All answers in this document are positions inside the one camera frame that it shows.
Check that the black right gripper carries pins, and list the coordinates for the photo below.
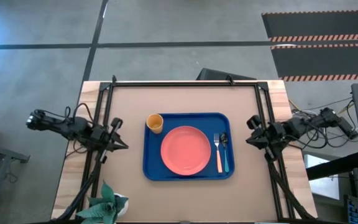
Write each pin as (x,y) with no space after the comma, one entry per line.
(273,135)

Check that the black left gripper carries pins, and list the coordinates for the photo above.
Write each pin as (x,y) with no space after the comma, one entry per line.
(102,138)

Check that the yellow plastic cup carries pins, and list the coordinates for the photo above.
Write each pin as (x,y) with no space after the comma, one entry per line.
(155,124)

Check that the blue plastic tray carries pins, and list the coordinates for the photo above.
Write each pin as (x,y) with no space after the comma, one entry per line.
(191,119)

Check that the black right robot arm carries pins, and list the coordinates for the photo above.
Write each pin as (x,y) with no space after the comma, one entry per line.
(297,129)

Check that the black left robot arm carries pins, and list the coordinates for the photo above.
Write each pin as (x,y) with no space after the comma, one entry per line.
(73,127)

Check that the green artificial plant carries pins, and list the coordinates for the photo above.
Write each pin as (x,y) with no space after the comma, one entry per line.
(104,208)

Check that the white plant pot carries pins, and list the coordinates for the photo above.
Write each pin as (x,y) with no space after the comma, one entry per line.
(124,213)

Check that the black flat panel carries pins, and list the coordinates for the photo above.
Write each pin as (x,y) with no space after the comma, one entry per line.
(222,76)

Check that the white box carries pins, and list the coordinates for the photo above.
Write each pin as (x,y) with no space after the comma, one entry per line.
(322,186)

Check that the black power brick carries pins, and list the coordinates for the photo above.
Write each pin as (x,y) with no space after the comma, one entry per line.
(350,130)

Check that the black striped floor mat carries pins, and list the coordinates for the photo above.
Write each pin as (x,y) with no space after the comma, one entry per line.
(319,23)
(325,60)

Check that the black aluminium table frame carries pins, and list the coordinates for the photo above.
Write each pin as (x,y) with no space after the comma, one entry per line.
(182,84)

